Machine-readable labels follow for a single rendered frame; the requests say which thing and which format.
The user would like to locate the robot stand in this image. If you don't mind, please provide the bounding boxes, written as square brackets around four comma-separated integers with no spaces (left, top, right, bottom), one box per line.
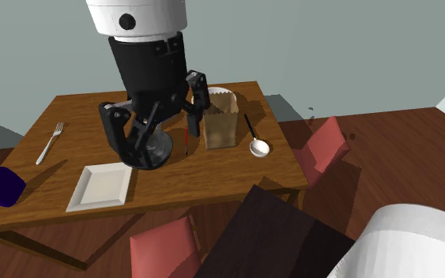
[193,184,356,278]

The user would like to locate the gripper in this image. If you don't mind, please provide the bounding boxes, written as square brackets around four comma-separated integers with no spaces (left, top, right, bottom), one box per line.
[98,32,212,171]

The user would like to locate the red chair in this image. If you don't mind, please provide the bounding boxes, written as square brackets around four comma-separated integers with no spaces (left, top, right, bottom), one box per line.
[291,115,352,190]
[129,215,202,278]

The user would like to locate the brown wooden table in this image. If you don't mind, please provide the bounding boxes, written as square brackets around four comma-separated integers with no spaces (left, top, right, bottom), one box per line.
[0,81,310,271]

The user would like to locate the white bowl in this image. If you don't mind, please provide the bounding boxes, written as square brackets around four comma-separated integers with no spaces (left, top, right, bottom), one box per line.
[191,86,238,107]

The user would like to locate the silver fork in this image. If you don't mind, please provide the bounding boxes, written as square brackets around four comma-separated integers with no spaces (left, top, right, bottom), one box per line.
[35,122,66,166]

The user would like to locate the dark glass bowl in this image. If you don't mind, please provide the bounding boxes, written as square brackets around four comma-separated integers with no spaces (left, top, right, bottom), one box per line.
[123,129,175,171]

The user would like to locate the white square plate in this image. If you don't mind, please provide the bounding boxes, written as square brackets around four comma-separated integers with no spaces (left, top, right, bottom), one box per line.
[65,161,134,213]

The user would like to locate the white spoon with black handle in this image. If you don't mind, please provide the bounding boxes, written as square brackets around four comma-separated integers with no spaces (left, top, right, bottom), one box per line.
[243,113,271,159]

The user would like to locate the brown paper bag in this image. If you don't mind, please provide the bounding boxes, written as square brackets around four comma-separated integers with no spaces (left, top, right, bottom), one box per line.
[202,92,241,151]

